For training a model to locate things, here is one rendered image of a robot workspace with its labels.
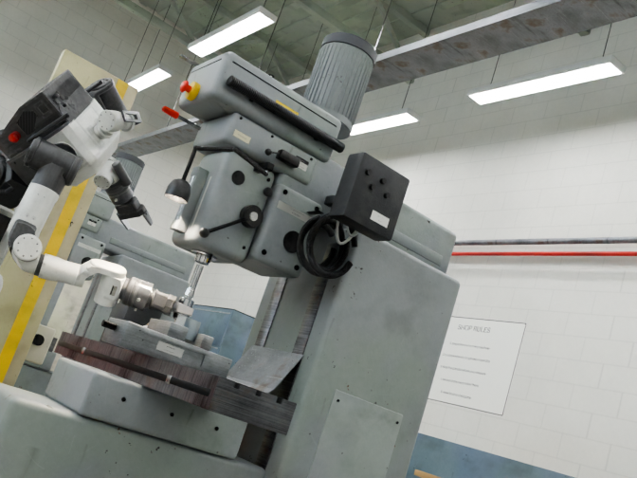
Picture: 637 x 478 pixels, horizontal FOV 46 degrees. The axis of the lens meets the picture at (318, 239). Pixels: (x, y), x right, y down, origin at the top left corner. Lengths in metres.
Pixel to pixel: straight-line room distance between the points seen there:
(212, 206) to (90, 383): 0.62
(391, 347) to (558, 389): 4.15
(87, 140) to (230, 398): 1.06
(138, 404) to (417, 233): 1.17
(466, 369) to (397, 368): 4.72
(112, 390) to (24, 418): 0.23
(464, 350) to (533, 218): 1.41
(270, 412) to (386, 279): 0.79
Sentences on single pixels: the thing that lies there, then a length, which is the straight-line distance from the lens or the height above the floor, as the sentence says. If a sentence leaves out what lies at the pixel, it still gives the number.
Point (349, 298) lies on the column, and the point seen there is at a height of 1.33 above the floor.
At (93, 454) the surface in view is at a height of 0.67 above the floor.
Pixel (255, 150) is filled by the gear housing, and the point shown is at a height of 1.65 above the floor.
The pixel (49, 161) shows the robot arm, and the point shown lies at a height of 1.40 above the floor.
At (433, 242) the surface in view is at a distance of 2.78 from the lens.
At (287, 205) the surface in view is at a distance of 2.38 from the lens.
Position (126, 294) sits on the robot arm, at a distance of 2.31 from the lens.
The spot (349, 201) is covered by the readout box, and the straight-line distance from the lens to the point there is 2.21.
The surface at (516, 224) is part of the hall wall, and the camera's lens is 7.50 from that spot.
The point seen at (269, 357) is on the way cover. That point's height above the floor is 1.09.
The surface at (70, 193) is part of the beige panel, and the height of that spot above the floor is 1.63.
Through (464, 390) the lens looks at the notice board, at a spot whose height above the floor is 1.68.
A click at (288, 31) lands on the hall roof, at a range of 11.47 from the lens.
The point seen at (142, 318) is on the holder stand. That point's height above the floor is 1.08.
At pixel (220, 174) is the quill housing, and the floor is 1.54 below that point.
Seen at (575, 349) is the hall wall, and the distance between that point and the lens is 6.58.
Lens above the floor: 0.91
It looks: 14 degrees up
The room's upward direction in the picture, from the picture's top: 19 degrees clockwise
